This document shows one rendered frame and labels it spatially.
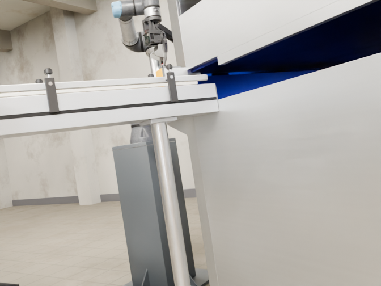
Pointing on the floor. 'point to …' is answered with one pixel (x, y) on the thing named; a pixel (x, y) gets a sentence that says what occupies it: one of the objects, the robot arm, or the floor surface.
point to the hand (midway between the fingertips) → (164, 62)
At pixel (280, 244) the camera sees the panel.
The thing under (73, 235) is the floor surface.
